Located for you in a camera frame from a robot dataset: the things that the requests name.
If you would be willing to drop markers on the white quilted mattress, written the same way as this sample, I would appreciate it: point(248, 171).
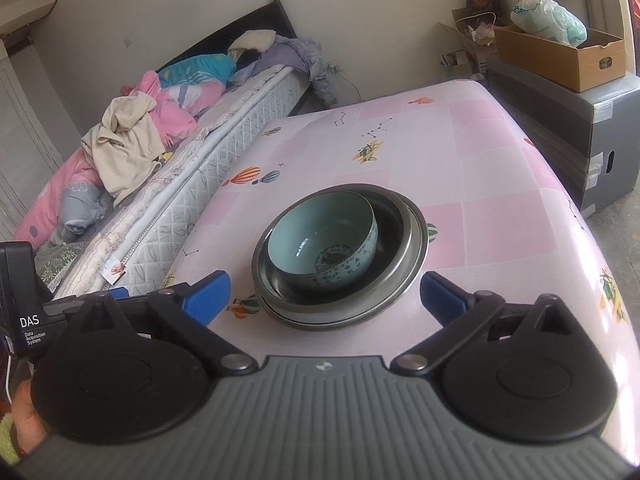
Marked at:
point(145, 235)

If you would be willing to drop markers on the steel bowl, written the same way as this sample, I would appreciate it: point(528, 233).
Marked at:
point(402, 245)

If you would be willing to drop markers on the plastic bag with cloth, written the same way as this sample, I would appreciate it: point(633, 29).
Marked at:
point(549, 20)

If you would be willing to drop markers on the brown cardboard box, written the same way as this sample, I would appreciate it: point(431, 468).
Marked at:
point(599, 60)

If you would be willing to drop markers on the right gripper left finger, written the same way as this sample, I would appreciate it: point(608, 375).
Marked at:
point(184, 312)

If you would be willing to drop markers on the large grey carton box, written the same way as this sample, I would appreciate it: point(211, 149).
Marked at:
point(590, 139)

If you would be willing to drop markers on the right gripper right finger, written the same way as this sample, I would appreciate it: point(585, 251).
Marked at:
point(462, 315)

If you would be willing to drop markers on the black bed headboard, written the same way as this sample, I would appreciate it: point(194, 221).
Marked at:
point(270, 16)

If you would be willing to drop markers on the pile of clothes and bedding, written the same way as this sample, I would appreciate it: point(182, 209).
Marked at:
point(145, 123)

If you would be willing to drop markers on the pink patterned tablecloth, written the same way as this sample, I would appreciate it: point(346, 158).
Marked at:
point(503, 222)

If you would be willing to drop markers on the person's left hand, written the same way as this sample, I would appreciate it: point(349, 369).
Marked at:
point(28, 427)

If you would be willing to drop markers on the open box with clutter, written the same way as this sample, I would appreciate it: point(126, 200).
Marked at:
point(475, 27)

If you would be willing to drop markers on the teal ceramic bowl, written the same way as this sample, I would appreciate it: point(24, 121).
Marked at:
point(326, 242)

